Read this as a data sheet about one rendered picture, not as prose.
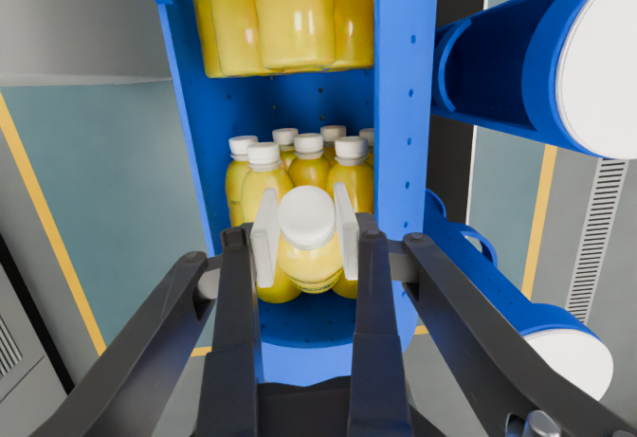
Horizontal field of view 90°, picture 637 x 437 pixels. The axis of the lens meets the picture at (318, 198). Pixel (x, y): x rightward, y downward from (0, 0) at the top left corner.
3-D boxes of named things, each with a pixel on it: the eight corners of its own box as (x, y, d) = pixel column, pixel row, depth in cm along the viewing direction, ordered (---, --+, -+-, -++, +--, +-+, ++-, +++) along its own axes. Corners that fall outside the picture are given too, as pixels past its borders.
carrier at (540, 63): (453, 20, 120) (382, 51, 123) (772, -108, 38) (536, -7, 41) (469, 94, 130) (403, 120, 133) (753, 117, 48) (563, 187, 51)
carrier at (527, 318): (419, 249, 154) (451, 199, 146) (549, 442, 72) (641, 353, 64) (368, 227, 149) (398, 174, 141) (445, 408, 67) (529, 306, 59)
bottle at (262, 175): (264, 311, 41) (245, 171, 34) (248, 283, 47) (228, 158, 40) (314, 292, 44) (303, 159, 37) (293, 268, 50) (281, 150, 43)
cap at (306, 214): (340, 201, 23) (341, 191, 22) (328, 253, 22) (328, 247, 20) (288, 190, 24) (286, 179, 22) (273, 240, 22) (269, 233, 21)
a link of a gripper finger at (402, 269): (364, 259, 13) (434, 253, 13) (350, 212, 18) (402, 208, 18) (365, 288, 14) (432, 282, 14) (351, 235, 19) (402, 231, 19)
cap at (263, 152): (254, 167, 36) (252, 151, 36) (245, 160, 40) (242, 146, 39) (285, 161, 38) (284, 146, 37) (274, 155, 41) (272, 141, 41)
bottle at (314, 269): (347, 245, 41) (366, 186, 23) (336, 300, 38) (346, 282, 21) (294, 231, 41) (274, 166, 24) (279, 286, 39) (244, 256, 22)
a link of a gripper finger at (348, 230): (343, 227, 15) (359, 226, 15) (333, 182, 21) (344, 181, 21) (345, 282, 16) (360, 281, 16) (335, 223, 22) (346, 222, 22)
